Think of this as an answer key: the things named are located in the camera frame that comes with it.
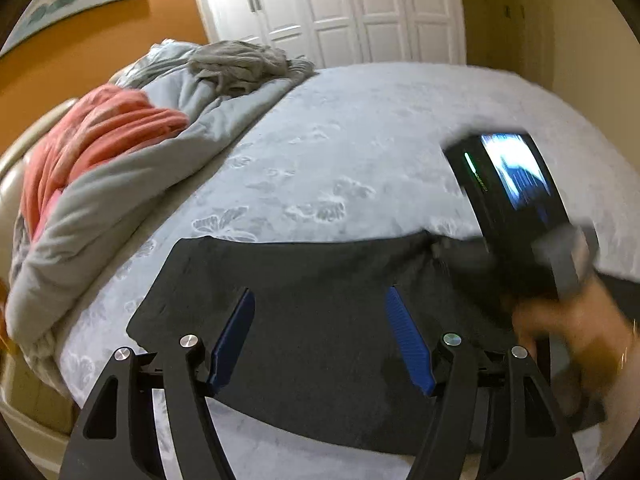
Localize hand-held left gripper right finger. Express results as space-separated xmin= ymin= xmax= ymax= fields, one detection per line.
xmin=385 ymin=285 xmax=583 ymax=480

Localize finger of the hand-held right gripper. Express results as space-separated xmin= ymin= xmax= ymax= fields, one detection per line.
xmin=433 ymin=237 xmax=497 ymax=272

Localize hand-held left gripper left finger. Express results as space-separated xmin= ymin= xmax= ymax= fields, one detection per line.
xmin=59 ymin=287 xmax=257 ymax=480

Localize black pants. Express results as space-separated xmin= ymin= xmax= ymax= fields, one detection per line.
xmin=126 ymin=230 xmax=640 ymax=457

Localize person's right forearm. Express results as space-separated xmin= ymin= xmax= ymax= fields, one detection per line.
xmin=590 ymin=310 xmax=639 ymax=403

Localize person's right hand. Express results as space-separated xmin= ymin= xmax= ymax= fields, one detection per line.
xmin=514 ymin=280 xmax=622 ymax=372

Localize bed with butterfly sheet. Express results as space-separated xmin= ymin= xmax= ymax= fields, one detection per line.
xmin=0 ymin=62 xmax=640 ymax=480

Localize grey duvet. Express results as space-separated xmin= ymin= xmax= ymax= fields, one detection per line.
xmin=7 ymin=40 xmax=318 ymax=376

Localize beige built-in cabinet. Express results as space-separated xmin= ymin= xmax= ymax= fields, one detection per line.
xmin=457 ymin=0 xmax=556 ymax=91

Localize pink blanket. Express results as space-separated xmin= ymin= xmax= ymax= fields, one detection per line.
xmin=20 ymin=84 xmax=191 ymax=241

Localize grey crumpled garment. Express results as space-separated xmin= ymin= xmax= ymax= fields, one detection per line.
xmin=187 ymin=40 xmax=316 ymax=98

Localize white wardrobe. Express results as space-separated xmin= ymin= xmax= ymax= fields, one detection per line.
xmin=185 ymin=0 xmax=468 ymax=68

